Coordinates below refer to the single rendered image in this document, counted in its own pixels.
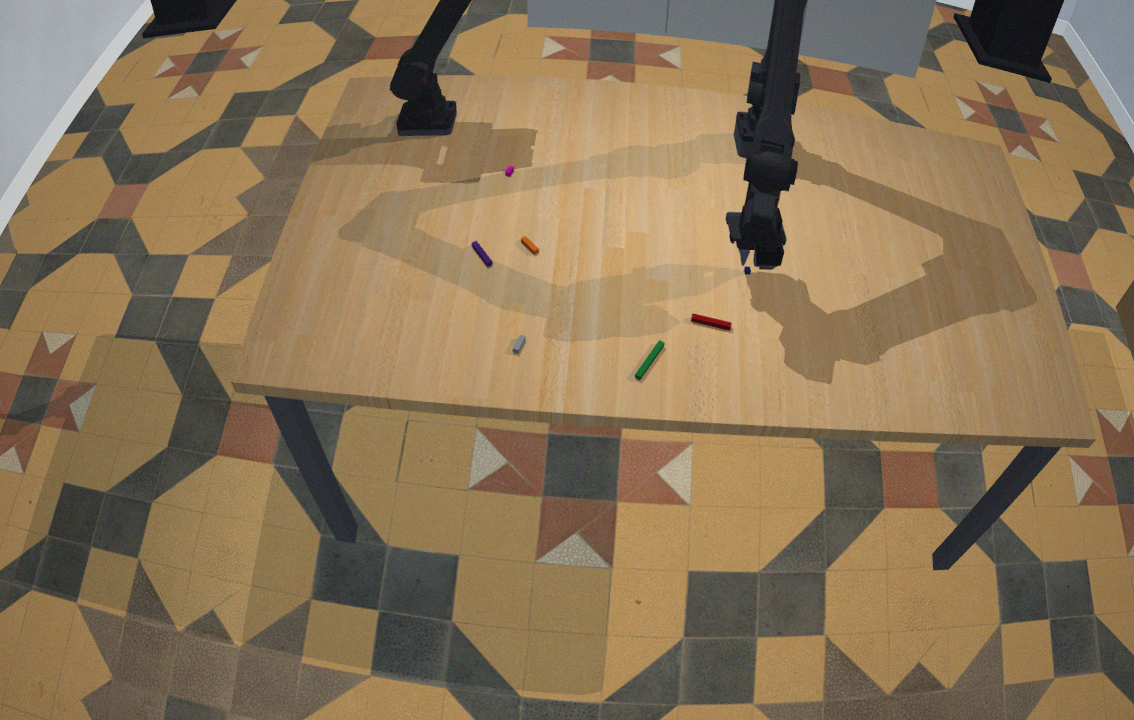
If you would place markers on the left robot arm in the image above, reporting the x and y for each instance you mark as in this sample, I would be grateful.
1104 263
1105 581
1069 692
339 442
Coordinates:
773 127

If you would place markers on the green rod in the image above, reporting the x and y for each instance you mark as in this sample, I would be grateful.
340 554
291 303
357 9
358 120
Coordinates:
649 360

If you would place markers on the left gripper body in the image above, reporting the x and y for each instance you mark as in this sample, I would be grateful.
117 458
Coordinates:
733 220

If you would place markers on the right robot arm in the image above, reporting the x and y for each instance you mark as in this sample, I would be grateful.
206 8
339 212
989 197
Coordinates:
431 111

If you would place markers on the dark red rod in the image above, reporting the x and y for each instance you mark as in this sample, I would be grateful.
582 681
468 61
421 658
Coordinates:
711 322

